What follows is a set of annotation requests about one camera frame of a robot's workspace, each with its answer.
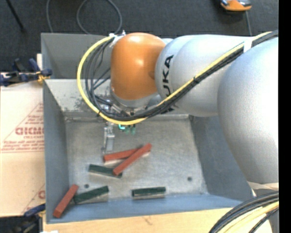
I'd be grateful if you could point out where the brown cardboard board, red print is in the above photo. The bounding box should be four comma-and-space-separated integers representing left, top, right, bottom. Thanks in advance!
0, 81, 47, 218

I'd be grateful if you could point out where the red-brown flat block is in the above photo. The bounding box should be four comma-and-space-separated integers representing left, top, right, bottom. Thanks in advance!
112, 143, 153, 176
52, 184, 80, 219
103, 148, 142, 163

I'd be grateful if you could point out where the dark green flat block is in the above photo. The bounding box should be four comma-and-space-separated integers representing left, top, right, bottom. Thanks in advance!
131, 186, 167, 200
88, 164, 123, 179
73, 185, 110, 205

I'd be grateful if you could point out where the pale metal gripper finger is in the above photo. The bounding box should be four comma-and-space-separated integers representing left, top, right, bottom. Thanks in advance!
101, 130, 107, 155
106, 127, 116, 153

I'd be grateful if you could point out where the grey metal bin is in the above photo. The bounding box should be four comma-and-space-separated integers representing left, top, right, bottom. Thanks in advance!
40, 32, 257, 224

